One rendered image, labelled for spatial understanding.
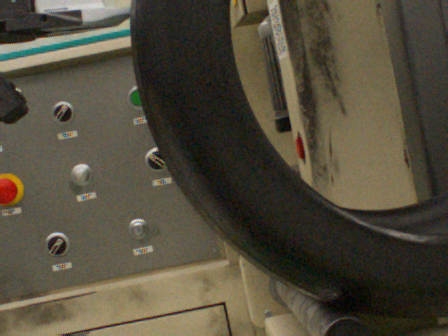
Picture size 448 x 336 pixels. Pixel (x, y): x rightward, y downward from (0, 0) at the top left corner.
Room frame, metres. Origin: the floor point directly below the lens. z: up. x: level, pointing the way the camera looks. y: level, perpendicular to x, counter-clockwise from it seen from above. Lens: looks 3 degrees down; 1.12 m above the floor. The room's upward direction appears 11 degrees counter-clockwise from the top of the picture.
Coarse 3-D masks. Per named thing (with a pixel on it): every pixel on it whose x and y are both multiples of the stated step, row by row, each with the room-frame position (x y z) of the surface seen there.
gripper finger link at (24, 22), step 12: (48, 12) 0.88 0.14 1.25; (60, 12) 0.88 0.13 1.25; (72, 12) 0.88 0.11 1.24; (0, 24) 0.89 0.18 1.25; (12, 24) 0.87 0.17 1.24; (24, 24) 0.87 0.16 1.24; (36, 24) 0.87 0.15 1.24; (48, 24) 0.87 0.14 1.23; (60, 24) 0.88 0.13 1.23; (72, 24) 0.88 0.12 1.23
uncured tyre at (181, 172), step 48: (144, 0) 0.84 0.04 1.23; (192, 0) 0.81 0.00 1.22; (144, 48) 0.84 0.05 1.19; (192, 48) 0.81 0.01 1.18; (144, 96) 0.85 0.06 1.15; (192, 96) 0.81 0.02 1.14; (240, 96) 0.81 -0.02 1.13; (192, 144) 0.82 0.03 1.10; (240, 144) 0.81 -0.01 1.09; (192, 192) 0.85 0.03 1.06; (240, 192) 0.81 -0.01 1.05; (288, 192) 0.81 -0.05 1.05; (240, 240) 0.84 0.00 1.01; (288, 240) 0.82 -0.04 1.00; (336, 240) 0.81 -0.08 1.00; (384, 240) 0.81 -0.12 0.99; (432, 240) 0.82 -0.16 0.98; (336, 288) 0.84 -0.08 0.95; (384, 288) 0.83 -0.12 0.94; (432, 288) 0.82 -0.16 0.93
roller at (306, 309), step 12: (276, 288) 1.16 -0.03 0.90; (288, 288) 1.07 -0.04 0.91; (288, 300) 1.05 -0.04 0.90; (300, 300) 0.98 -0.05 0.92; (312, 300) 0.94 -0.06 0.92; (300, 312) 0.96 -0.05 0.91; (312, 312) 0.91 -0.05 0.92; (324, 312) 0.88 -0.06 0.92; (336, 312) 0.86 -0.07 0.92; (348, 312) 0.86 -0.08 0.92; (312, 324) 0.89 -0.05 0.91; (324, 324) 0.85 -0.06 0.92; (336, 324) 0.82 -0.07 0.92; (348, 324) 0.82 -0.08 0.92; (360, 324) 0.83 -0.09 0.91
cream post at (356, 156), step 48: (288, 0) 1.20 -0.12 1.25; (336, 0) 1.20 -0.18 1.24; (288, 48) 1.21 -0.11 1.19; (336, 48) 1.20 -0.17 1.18; (384, 48) 1.20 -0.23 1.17; (288, 96) 1.29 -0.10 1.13; (336, 96) 1.20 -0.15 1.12; (384, 96) 1.20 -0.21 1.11; (336, 144) 1.20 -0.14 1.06; (384, 144) 1.20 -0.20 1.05; (336, 192) 1.20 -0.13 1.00; (384, 192) 1.20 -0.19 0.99
